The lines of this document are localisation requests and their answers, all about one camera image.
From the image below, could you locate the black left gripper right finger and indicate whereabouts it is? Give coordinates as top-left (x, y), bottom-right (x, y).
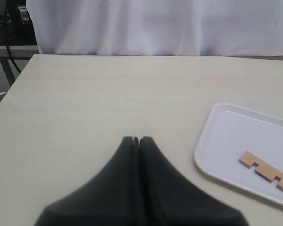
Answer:
top-left (139, 137), bottom-right (248, 226)

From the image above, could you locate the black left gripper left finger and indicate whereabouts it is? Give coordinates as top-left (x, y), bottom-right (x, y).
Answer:
top-left (35, 137), bottom-right (142, 226)

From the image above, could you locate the wooden notched puzzle piece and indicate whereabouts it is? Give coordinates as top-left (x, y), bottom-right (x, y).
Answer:
top-left (238, 152), bottom-right (283, 192)

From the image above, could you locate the white plastic tray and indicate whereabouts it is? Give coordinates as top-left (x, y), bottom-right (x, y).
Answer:
top-left (194, 103), bottom-right (283, 206)

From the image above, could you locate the white cloth backdrop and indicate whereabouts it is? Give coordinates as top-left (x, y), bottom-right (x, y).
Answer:
top-left (26, 0), bottom-right (283, 57)

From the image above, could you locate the black cable behind table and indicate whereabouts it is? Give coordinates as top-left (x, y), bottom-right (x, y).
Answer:
top-left (4, 0), bottom-right (22, 73)

